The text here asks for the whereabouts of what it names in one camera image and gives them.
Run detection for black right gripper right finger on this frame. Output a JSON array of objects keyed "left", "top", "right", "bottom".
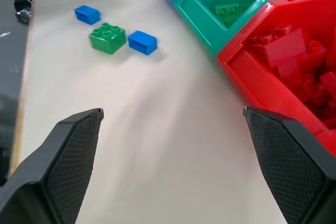
[{"left": 243, "top": 106, "right": 336, "bottom": 224}]

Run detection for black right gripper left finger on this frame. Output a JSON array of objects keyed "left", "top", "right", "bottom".
[{"left": 0, "top": 108, "right": 104, "bottom": 224}]

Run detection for red plastic bin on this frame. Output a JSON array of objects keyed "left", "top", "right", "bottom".
[{"left": 216, "top": 0, "right": 336, "bottom": 148}]

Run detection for red toy block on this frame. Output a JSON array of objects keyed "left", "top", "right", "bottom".
[
  {"left": 299, "top": 73, "right": 332, "bottom": 116},
  {"left": 272, "top": 40, "right": 328, "bottom": 78},
  {"left": 319, "top": 71, "right": 336, "bottom": 98},
  {"left": 248, "top": 25, "right": 307, "bottom": 67}
]

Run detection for green toy block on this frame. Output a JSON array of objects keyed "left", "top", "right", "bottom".
[
  {"left": 88, "top": 22, "right": 127, "bottom": 56},
  {"left": 214, "top": 3, "right": 252, "bottom": 28}
]

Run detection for blue toy block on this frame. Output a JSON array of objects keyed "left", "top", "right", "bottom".
[
  {"left": 127, "top": 30, "right": 159, "bottom": 56},
  {"left": 74, "top": 5, "right": 101, "bottom": 26}
]

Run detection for green plastic bin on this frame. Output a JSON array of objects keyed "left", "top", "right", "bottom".
[{"left": 174, "top": 0, "right": 336, "bottom": 61}]

